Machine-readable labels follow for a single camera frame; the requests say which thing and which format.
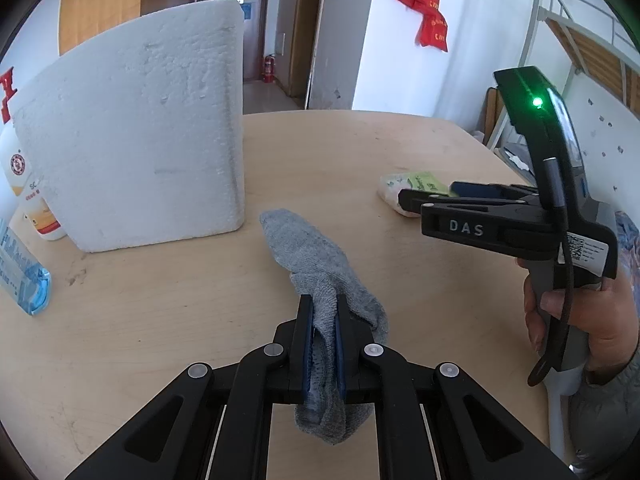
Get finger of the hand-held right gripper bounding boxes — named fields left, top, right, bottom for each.
left=449, top=181, right=540, bottom=202
left=398, top=188, right=556, bottom=257

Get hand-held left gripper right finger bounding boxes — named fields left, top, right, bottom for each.
left=336, top=294, right=576, bottom=480

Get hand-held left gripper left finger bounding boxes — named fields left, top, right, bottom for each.
left=65, top=296, right=316, bottom=480

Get green pink tissue packet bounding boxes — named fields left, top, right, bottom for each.
left=377, top=170, right=451, bottom=218

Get grey sock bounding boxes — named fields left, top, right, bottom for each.
left=259, top=208, right=390, bottom=445

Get white styrofoam box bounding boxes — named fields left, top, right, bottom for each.
left=11, top=0, right=246, bottom=253

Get person's right forearm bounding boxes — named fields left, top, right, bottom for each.
left=569, top=345, right=640, bottom=480

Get person's right hand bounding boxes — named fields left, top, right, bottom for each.
left=522, top=272, right=640, bottom=375

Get leaning wooden boards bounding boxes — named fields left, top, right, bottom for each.
left=482, top=87, right=506, bottom=146

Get grey mattress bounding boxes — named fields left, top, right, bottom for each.
left=501, top=146, right=535, bottom=183

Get white metal bunk bed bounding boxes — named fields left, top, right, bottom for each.
left=482, top=0, right=640, bottom=191

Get brown side door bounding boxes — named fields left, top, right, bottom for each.
left=287, top=0, right=328, bottom=101

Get dark brown entrance door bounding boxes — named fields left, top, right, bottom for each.
left=196, top=0, right=272, bottom=81

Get clear blue plastic bottle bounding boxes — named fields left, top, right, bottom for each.
left=0, top=217, right=52, bottom=317

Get white red pump bottle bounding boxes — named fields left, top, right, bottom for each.
left=0, top=65, right=68, bottom=241

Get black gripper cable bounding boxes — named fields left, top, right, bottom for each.
left=527, top=157, right=572, bottom=387

